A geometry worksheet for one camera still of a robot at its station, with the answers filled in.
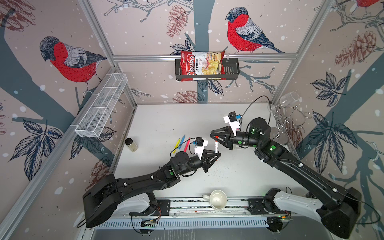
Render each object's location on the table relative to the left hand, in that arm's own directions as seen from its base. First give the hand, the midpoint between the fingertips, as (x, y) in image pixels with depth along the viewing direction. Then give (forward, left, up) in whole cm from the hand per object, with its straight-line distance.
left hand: (219, 155), depth 65 cm
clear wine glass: (+36, -46, +1) cm, 58 cm away
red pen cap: (+5, +1, +7) cm, 9 cm away
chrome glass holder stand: (+37, -57, -18) cm, 71 cm away
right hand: (+5, +5, +7) cm, 10 cm away
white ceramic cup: (-13, -1, -25) cm, 28 cm away
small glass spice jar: (+16, +50, -18) cm, 56 cm away
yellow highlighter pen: (+20, +23, -25) cm, 40 cm away
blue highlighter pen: (+22, +20, -25) cm, 39 cm away
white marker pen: (+3, +2, +3) cm, 5 cm away
